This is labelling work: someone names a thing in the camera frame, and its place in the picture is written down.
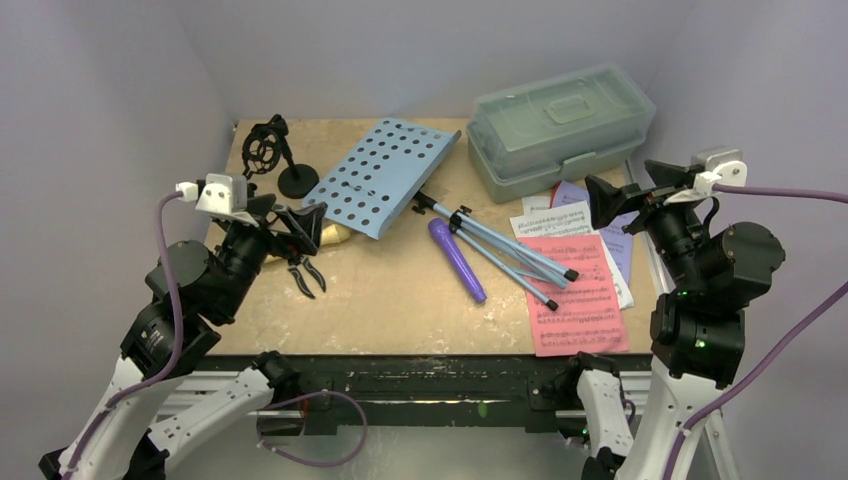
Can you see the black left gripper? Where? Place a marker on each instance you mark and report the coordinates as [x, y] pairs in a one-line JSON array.
[[305, 223]]

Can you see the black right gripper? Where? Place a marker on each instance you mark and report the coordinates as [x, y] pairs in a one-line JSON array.
[[642, 201]]

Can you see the black round-base microphone stand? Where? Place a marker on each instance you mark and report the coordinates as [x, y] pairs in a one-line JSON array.
[[296, 180]]

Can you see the lavender sheet music page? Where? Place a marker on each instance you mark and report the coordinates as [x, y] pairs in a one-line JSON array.
[[618, 242]]

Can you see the light blue music stand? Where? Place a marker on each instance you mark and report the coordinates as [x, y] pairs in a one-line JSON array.
[[384, 173]]

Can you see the pink sheet music page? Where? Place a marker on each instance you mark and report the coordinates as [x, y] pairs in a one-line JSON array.
[[588, 317]]

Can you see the purple toy microphone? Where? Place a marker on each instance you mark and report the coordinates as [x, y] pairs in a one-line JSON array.
[[441, 234]]

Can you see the black tripod microphone stand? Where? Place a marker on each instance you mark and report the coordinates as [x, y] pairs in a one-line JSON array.
[[262, 149]]

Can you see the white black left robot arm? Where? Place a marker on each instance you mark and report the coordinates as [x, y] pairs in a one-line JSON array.
[[195, 290]]

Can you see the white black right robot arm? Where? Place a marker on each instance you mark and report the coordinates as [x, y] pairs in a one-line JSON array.
[[698, 328]]

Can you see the translucent green storage box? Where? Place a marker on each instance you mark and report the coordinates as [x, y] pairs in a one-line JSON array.
[[525, 139]]

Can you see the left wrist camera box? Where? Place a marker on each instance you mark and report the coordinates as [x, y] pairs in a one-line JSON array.
[[221, 196]]

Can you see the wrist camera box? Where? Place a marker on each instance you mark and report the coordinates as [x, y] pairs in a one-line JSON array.
[[221, 196], [720, 166]]

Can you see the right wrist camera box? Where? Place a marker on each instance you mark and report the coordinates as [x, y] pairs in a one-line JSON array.
[[720, 166]]

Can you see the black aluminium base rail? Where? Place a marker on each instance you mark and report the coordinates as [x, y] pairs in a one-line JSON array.
[[425, 391]]

